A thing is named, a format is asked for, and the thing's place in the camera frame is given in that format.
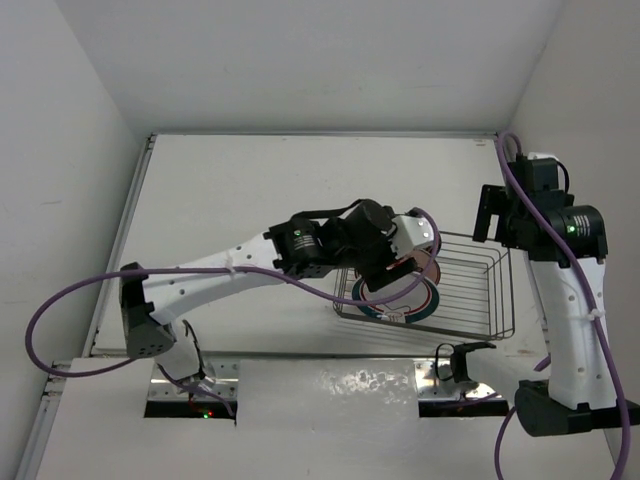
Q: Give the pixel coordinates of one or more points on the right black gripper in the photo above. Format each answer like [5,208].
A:
[494,201]

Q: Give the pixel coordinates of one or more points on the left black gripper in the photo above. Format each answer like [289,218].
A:
[387,266]

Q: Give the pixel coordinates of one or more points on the green rimmed white plate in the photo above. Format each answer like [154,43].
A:
[417,305]

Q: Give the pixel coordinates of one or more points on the pink plate red characters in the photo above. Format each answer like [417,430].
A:
[423,262]

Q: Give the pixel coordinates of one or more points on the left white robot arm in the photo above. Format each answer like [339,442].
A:
[154,306]

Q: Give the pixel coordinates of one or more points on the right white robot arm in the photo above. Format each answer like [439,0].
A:
[577,395]

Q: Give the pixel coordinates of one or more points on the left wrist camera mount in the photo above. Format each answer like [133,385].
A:
[410,233]

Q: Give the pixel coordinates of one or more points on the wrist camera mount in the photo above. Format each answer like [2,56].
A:
[410,233]
[535,155]

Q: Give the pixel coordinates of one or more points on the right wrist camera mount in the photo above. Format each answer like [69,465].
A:
[535,155]

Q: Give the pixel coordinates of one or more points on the metal wire dish rack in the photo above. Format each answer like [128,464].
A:
[476,292]

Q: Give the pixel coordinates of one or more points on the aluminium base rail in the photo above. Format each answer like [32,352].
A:
[224,378]

